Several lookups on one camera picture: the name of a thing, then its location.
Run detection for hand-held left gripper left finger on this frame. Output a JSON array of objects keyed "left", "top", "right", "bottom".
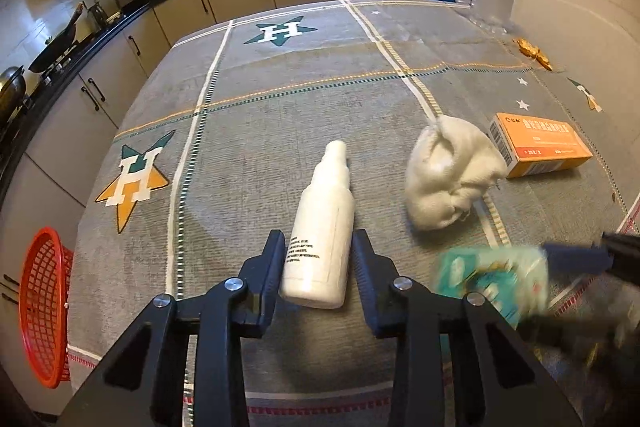
[{"left": 57, "top": 229, "right": 287, "bottom": 427}]

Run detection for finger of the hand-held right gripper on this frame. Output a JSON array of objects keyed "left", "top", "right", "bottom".
[
  {"left": 542, "top": 241, "right": 616, "bottom": 274},
  {"left": 520, "top": 312, "right": 630, "bottom": 352}
]

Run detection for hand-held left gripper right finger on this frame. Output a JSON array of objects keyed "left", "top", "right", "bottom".
[{"left": 351, "top": 228, "right": 583, "bottom": 427}]

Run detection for white spray bottle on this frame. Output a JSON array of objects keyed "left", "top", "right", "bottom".
[{"left": 278, "top": 140, "right": 357, "bottom": 310}]

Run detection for green tissue packet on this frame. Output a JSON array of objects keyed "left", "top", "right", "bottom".
[{"left": 436, "top": 244, "right": 551, "bottom": 329}]

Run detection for red plastic basket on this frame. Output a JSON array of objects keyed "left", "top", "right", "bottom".
[{"left": 18, "top": 227, "right": 77, "bottom": 389}]

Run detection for orange medicine box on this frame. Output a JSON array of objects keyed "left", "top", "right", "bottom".
[{"left": 487, "top": 111, "right": 594, "bottom": 180}]

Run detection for white cloth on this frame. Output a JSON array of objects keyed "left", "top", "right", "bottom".
[{"left": 404, "top": 114, "right": 507, "bottom": 233}]

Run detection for grey star-print tablecloth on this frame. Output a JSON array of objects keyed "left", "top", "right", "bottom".
[{"left": 65, "top": 0, "right": 640, "bottom": 427}]

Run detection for golden crumpled wrappers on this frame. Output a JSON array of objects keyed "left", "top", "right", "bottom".
[{"left": 514, "top": 37, "right": 554, "bottom": 72}]

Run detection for black kettle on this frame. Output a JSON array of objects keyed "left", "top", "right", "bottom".
[{"left": 86, "top": 1, "right": 110, "bottom": 28}]

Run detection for black wok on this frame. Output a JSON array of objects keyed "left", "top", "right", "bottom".
[{"left": 28, "top": 2, "right": 85, "bottom": 74}]

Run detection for steel lidded wok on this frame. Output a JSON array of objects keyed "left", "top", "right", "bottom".
[{"left": 0, "top": 65, "right": 27, "bottom": 108}]

